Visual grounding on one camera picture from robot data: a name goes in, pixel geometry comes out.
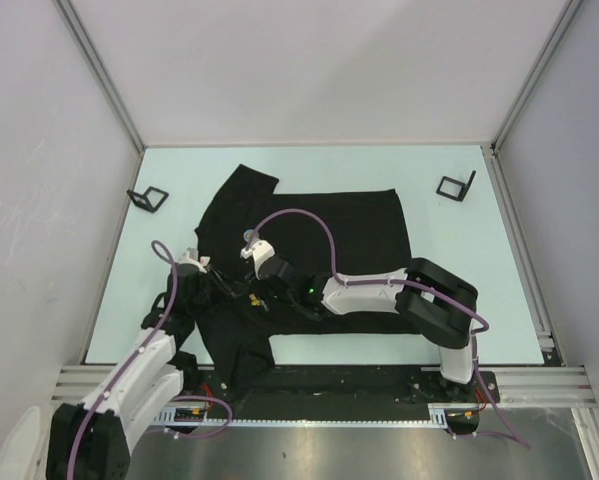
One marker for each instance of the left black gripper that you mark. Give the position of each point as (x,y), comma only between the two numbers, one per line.
(223,290)

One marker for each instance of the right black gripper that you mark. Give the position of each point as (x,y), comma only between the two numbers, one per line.
(260,285)

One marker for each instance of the black t-shirt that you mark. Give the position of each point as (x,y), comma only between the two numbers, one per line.
(358,232)

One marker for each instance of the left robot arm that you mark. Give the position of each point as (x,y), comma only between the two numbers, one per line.
(95,438)

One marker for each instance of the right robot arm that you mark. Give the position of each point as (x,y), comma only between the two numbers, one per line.
(436,303)

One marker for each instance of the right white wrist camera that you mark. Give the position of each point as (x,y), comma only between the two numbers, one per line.
(258,251)

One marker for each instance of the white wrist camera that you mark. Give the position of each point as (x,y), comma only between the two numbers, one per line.
(191,256)
(258,251)

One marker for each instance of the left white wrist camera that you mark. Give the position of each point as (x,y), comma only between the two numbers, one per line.
(191,256)

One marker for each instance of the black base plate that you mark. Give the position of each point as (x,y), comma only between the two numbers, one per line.
(351,393)

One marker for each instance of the left black wire stand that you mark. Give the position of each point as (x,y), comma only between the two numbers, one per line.
(151,200)

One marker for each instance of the black wire stand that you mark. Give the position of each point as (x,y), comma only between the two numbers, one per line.
(151,200)
(454,189)

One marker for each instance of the right black wire stand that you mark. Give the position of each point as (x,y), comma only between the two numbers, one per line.
(454,189)

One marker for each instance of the white cable duct rail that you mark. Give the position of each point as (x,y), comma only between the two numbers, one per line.
(433,418)

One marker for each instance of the aluminium frame rail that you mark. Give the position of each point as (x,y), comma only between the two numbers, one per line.
(542,387)

